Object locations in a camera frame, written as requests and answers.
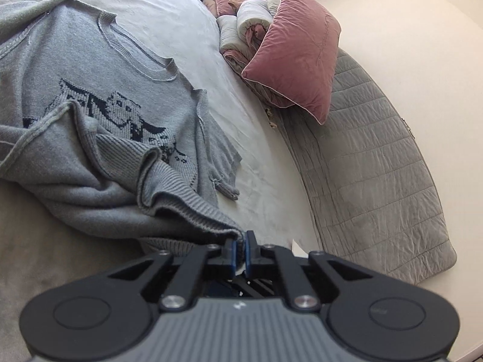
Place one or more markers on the folded grey pink quilt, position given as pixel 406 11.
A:
pixel 245 22

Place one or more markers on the small beige trinket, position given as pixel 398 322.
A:
pixel 270 117

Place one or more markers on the bed with grey sheet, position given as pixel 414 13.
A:
pixel 234 94

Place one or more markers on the grey quilted headboard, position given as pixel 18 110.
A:
pixel 369 177

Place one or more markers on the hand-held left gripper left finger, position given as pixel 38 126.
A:
pixel 234 252

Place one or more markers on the grey knit sweater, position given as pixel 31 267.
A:
pixel 113 181

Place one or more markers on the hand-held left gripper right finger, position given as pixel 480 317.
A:
pixel 248 252

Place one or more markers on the large pink velvet pillow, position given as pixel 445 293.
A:
pixel 298 52

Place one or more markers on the white paper sheet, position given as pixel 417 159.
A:
pixel 299 249

